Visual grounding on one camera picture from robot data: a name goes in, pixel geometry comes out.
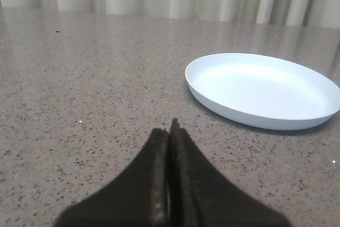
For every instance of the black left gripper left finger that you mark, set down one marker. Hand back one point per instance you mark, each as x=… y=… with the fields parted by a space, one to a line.
x=136 y=197

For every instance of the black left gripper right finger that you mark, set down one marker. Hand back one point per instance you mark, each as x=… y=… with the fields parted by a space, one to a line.
x=200 y=195

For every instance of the light blue round plate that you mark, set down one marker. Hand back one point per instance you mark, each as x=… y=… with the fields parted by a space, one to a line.
x=262 y=91

